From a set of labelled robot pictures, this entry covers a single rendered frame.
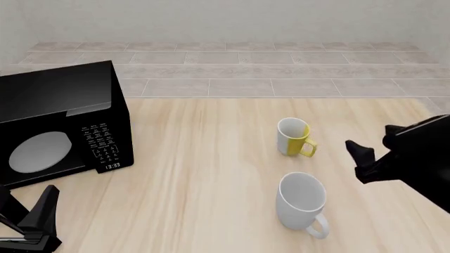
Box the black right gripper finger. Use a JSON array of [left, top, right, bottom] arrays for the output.
[[345, 139, 380, 167]]

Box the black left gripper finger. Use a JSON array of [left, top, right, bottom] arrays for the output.
[[16, 184, 60, 238], [0, 185, 32, 228]]

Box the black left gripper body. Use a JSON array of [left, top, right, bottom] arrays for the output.
[[0, 215, 63, 253]]

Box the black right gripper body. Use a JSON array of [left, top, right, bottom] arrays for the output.
[[354, 159, 397, 185]]

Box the yellow and white mug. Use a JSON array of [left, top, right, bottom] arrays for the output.
[[276, 117, 318, 158]]

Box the white round microwave turntable plate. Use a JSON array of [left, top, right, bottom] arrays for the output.
[[8, 131, 73, 174]]

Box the black microwave oven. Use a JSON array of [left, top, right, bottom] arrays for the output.
[[0, 60, 135, 190]]

